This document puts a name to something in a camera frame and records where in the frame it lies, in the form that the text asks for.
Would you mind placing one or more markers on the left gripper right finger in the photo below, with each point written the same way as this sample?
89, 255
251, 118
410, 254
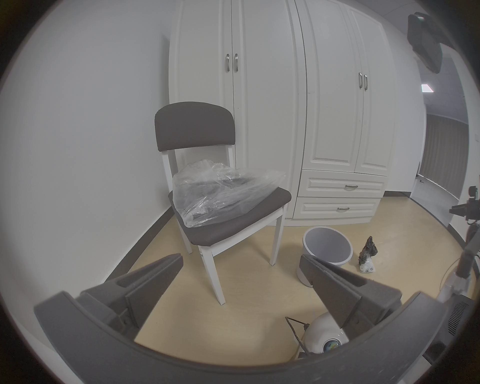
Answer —
337, 292

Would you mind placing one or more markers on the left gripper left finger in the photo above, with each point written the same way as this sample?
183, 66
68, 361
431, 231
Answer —
150, 285

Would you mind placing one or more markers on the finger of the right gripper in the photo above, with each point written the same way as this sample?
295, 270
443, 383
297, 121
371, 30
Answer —
458, 210

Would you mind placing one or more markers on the clear plastic bag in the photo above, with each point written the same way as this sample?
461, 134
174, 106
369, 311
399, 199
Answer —
221, 191

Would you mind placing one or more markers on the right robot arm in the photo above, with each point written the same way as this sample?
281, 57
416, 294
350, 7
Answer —
468, 258

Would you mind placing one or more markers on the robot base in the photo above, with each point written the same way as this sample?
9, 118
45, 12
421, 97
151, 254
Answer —
324, 332

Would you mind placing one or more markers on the grey trash bin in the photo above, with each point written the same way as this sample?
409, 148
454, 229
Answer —
326, 243

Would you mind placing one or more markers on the crumpled black plastic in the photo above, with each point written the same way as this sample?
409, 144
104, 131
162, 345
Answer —
368, 250

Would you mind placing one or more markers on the grey curtain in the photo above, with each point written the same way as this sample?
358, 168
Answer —
442, 150

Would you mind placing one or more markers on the white chair with grey cushions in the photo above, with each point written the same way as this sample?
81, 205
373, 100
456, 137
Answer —
195, 129

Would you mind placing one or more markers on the white wardrobe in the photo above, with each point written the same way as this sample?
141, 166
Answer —
330, 93

